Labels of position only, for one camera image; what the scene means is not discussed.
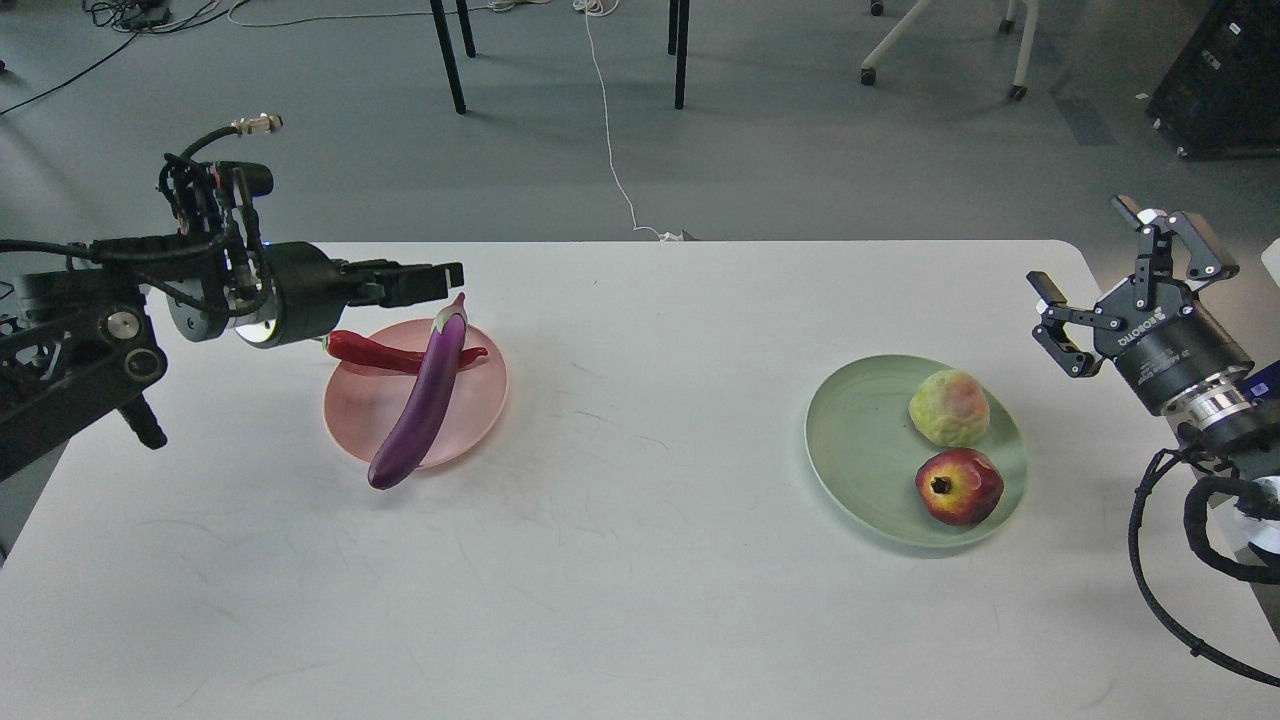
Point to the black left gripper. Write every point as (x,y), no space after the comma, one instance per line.
(309,291)

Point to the red pomegranate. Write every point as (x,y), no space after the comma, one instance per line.
(960,487)

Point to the black equipment case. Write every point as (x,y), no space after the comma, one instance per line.
(1220,97)

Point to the black table legs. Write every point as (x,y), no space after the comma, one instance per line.
(678,47)
(446,46)

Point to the black table legs right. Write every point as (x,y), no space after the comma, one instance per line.
(678,47)

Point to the green yellow peach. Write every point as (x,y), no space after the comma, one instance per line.
(950,408)

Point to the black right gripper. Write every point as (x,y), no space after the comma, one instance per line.
(1175,345)

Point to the purple eggplant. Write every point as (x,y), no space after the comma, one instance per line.
(416,429)

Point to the black table legs left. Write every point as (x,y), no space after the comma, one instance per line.
(446,46)

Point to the red chili pepper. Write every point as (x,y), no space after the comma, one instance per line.
(351,347)

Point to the white chair base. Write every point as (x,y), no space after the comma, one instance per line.
(1030,12)

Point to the green plate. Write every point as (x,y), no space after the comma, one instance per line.
(865,451)

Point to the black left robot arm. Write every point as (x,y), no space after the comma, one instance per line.
(82,345)

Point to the pink plate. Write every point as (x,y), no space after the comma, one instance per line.
(362,403)

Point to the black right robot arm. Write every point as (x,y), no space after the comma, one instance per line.
(1227,435)

